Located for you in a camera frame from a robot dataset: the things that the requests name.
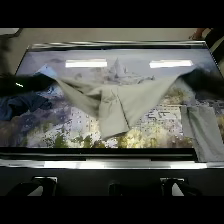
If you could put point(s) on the dark blue garment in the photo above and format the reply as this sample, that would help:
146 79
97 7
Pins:
20 105

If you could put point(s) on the silver frame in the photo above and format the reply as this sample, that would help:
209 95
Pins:
100 164

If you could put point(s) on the person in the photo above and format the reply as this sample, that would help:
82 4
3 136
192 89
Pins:
216 40

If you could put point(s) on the grey-green shirt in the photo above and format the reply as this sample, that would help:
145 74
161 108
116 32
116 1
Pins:
116 103

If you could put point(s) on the grey garment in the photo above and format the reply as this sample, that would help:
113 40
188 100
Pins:
205 130

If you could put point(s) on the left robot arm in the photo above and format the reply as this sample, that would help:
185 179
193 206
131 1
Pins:
30 83

